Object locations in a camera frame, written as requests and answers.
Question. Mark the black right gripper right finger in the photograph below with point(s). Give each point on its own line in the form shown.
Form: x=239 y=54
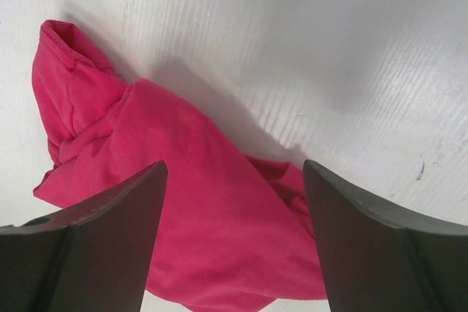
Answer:
x=376 y=255

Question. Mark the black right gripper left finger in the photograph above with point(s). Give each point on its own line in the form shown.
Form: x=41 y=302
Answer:
x=92 y=256

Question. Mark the pink t shirt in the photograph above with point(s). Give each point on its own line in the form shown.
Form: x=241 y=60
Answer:
x=235 y=232

